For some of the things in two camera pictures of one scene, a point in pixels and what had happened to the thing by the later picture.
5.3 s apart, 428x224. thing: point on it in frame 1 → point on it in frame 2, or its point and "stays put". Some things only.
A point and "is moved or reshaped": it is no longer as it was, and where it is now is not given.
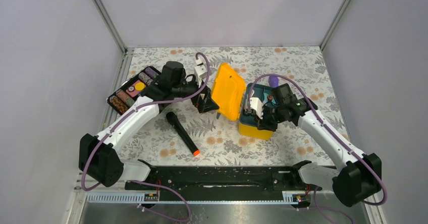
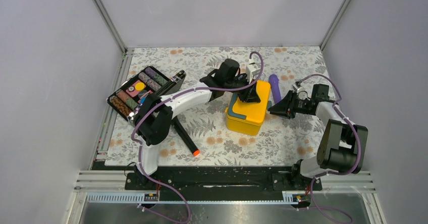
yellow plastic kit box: [227, 91] is moved or reshaped
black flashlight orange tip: [172, 119] stays put
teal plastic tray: [264, 93] → [230, 111]
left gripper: [205, 104] → [250, 95]
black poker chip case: [121, 100] stays put
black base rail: [225, 178] stays put
